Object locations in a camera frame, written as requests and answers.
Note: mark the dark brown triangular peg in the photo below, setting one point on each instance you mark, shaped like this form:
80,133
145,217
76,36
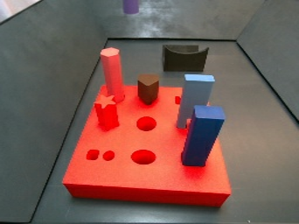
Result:
147,88

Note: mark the pink octagonal peg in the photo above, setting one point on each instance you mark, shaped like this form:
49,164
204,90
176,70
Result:
109,57

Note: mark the dark blue rectangular peg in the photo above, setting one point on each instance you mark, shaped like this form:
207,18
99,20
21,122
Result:
205,124

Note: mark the purple round cylinder peg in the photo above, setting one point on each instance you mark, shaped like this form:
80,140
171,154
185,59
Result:
131,6

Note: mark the red peg board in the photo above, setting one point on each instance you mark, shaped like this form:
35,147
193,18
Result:
132,162

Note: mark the light blue rectangular peg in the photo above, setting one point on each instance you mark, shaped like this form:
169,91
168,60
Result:
195,94

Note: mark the red star peg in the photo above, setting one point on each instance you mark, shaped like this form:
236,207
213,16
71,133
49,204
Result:
105,108

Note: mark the black curved holder stand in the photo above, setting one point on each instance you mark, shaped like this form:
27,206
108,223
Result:
184,58

